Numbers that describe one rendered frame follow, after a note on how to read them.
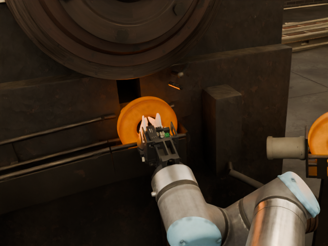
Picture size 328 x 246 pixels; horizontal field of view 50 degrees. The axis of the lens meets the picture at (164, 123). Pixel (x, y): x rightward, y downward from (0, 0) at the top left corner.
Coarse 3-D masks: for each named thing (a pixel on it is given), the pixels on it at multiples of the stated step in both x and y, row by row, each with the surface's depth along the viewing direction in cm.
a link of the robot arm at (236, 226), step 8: (224, 208) 72; (232, 208) 69; (224, 216) 67; (232, 216) 68; (240, 216) 66; (232, 224) 67; (240, 224) 66; (232, 232) 66; (240, 232) 66; (248, 232) 65; (224, 240) 65; (232, 240) 66; (240, 240) 67
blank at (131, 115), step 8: (128, 104) 86; (136, 104) 84; (144, 104) 85; (152, 104) 86; (160, 104) 86; (128, 112) 85; (136, 112) 85; (144, 112) 86; (152, 112) 87; (160, 112) 87; (168, 112) 88; (120, 120) 86; (128, 120) 85; (136, 120) 86; (168, 120) 89; (176, 120) 90; (120, 128) 86; (128, 128) 86; (136, 128) 87; (176, 128) 90; (120, 136) 86; (128, 136) 87; (136, 136) 88
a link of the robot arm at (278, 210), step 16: (288, 176) 62; (256, 192) 66; (272, 192) 62; (288, 192) 61; (304, 192) 61; (240, 208) 67; (256, 208) 61; (272, 208) 57; (288, 208) 57; (304, 208) 60; (256, 224) 55; (272, 224) 53; (288, 224) 53; (304, 224) 57; (256, 240) 50; (272, 240) 49; (288, 240) 49; (304, 240) 54
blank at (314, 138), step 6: (324, 114) 82; (318, 120) 82; (324, 120) 80; (312, 126) 83; (318, 126) 81; (324, 126) 80; (312, 132) 82; (318, 132) 81; (324, 132) 81; (312, 138) 82; (318, 138) 82; (324, 138) 81; (312, 144) 83; (318, 144) 82; (324, 144) 82; (312, 150) 83; (318, 150) 83; (324, 150) 83
